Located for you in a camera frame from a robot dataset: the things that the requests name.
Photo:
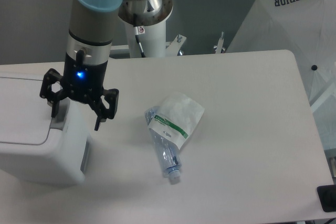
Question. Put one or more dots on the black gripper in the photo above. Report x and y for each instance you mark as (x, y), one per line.
(84, 84)

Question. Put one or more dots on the white push-button trash can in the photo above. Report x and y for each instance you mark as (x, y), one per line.
(34, 146)

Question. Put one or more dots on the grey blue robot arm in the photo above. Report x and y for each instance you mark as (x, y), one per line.
(88, 48)

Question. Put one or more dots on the white green plastic pouch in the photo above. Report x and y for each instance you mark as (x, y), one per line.
(176, 118)

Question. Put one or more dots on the crushed clear plastic bottle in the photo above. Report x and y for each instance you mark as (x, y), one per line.
(168, 156)

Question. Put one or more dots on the white superior umbrella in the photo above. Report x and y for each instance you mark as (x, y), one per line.
(307, 29)

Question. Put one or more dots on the black device at table edge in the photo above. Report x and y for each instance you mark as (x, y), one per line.
(327, 197)

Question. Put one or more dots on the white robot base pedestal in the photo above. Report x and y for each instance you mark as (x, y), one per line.
(145, 26)

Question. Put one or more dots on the white metal frame bracket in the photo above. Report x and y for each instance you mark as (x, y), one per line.
(173, 48)

